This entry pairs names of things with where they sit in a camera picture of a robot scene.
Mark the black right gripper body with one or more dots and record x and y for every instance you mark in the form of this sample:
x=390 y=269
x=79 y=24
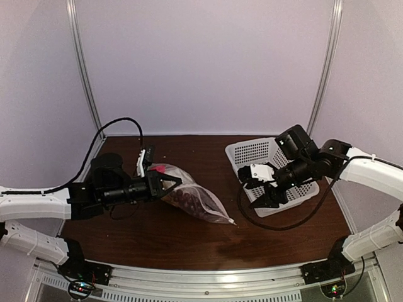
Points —
x=275 y=195

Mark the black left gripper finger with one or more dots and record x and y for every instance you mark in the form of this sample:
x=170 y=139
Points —
x=166 y=189
x=167 y=178

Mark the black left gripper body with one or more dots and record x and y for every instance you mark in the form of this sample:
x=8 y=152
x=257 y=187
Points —
x=152 y=185

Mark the red toy bell pepper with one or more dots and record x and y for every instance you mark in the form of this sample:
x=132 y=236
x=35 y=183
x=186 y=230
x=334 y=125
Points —
x=161 y=168

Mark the dark red toy grapes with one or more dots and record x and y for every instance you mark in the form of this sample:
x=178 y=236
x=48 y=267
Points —
x=194 y=201

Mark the clear zip top bag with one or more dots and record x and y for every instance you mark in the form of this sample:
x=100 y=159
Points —
x=218 y=211

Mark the white perforated plastic basket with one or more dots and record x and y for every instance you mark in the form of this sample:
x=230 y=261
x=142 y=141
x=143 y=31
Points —
x=263 y=156

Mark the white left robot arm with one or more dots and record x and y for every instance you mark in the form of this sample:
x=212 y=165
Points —
x=108 y=186

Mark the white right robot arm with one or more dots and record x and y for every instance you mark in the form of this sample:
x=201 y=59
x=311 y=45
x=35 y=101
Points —
x=339 y=161

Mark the right round circuit board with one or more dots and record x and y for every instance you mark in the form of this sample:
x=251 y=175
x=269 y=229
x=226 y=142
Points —
x=333 y=290

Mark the round circuit board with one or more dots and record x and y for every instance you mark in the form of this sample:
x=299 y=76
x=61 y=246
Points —
x=79 y=289
x=333 y=290

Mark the left round circuit board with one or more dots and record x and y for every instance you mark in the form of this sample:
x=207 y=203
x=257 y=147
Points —
x=79 y=289

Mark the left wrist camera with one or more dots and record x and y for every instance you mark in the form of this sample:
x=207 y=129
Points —
x=144 y=160

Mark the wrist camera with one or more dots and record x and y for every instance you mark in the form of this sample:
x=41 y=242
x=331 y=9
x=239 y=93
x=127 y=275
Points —
x=144 y=160
x=255 y=175

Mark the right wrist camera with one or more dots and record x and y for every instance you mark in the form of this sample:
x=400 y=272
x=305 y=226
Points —
x=255 y=175

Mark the front aluminium rail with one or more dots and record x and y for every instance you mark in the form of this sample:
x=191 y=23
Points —
x=277 y=283

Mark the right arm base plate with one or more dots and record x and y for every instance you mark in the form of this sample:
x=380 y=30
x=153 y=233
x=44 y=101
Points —
x=325 y=270

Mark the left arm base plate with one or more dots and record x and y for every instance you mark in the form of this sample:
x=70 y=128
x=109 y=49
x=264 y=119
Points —
x=90 y=272

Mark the left aluminium frame post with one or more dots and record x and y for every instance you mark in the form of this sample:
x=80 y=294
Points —
x=81 y=62

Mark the aluminium frame post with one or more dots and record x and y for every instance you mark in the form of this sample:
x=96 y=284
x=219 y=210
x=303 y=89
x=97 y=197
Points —
x=81 y=62
x=332 y=43

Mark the right aluminium frame post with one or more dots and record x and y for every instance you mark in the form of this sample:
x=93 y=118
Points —
x=332 y=43

